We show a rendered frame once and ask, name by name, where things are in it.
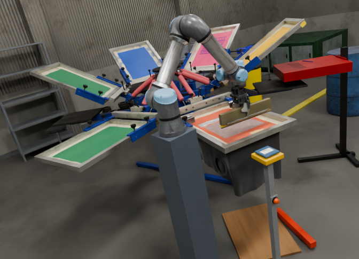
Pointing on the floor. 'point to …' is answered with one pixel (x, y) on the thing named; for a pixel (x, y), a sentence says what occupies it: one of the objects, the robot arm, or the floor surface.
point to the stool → (56, 131)
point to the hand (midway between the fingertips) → (246, 112)
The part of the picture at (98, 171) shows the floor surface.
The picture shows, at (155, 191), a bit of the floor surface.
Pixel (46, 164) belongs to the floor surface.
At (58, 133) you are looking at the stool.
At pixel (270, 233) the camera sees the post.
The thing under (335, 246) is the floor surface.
